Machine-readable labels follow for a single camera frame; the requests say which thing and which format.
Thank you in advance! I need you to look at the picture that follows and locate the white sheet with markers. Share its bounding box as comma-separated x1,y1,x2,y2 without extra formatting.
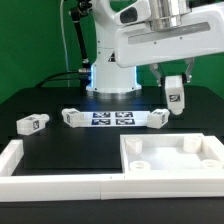
81,111,150,127

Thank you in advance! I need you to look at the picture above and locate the white square table top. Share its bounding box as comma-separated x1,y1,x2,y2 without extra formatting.
120,133,224,174

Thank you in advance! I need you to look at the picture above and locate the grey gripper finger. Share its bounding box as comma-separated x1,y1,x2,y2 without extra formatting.
182,58,195,83
149,63,162,86

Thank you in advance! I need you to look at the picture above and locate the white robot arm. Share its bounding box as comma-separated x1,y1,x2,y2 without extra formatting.
70,0,224,98

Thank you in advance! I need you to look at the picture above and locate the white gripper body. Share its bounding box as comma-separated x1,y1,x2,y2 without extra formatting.
114,0,224,67

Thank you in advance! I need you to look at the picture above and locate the white thin cable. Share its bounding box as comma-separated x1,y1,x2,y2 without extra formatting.
59,0,71,88

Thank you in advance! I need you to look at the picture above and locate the black cable bundle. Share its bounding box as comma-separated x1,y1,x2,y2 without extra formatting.
34,6,92,89

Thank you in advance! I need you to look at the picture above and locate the white U-shaped fence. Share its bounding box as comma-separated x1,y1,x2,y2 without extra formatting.
0,140,224,202

